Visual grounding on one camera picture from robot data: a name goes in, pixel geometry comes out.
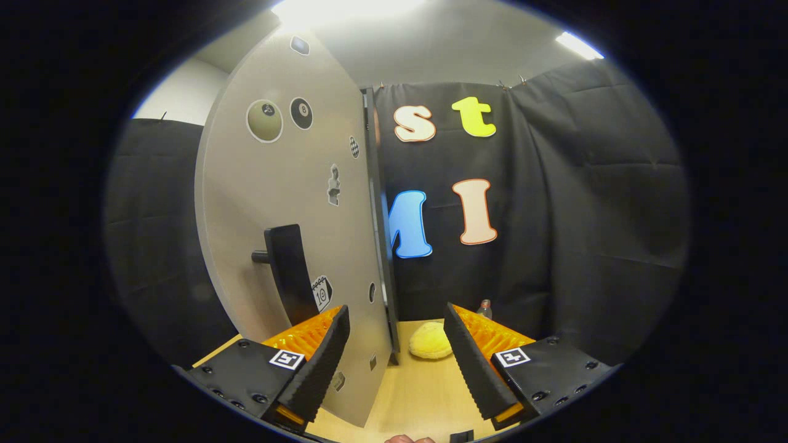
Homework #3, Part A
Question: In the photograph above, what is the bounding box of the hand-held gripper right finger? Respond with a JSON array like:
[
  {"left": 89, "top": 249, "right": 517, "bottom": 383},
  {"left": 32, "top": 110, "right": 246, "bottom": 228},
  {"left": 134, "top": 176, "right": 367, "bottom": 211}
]
[{"left": 442, "top": 301, "right": 616, "bottom": 431}]

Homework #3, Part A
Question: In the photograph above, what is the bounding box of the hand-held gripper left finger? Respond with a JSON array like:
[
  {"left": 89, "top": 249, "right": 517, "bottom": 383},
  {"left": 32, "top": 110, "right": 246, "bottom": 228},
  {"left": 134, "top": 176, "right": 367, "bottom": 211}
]
[{"left": 174, "top": 305, "right": 350, "bottom": 433}]

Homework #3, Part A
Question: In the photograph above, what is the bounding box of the dark grey shoe cabinet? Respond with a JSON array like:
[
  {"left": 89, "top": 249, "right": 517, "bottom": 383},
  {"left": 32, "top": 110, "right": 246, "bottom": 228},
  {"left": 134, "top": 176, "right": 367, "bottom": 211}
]
[{"left": 360, "top": 86, "right": 402, "bottom": 367}]

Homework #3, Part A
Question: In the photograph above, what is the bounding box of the yellow plush toy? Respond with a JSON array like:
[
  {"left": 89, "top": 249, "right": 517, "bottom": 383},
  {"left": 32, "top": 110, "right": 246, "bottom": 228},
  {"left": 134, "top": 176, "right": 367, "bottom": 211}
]
[{"left": 408, "top": 321, "right": 454, "bottom": 361}]

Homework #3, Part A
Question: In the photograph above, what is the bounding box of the small ceiling light panel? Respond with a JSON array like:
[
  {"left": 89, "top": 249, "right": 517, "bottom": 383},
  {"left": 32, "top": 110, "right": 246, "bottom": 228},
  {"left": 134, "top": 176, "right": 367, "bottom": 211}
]
[{"left": 555, "top": 32, "right": 605, "bottom": 61}]

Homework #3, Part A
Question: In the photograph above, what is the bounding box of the large ceiling light panel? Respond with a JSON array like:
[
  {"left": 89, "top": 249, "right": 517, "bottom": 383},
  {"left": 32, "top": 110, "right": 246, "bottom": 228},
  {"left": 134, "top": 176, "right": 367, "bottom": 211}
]
[{"left": 271, "top": 0, "right": 427, "bottom": 28}]

